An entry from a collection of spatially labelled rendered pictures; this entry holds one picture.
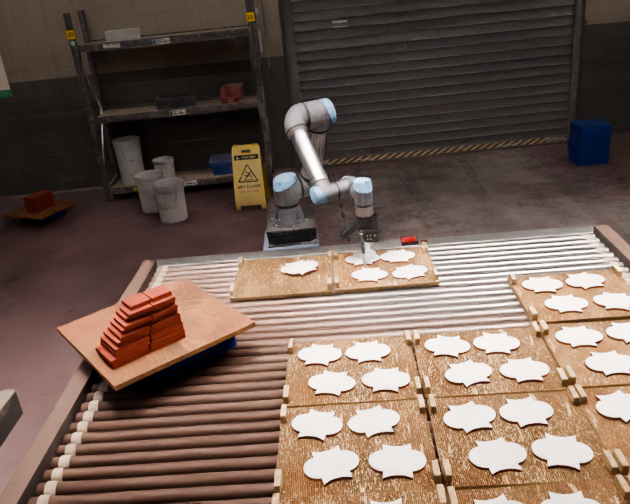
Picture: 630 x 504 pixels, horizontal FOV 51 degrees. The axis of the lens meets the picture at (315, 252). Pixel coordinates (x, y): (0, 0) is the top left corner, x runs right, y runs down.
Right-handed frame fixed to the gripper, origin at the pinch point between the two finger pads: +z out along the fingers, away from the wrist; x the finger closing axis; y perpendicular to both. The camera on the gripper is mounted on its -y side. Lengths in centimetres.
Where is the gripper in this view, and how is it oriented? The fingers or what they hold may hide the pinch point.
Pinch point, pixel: (362, 258)
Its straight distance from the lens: 280.9
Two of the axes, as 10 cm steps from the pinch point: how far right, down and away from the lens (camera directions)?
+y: 10.0, -0.9, -0.4
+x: 0.0, -4.0, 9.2
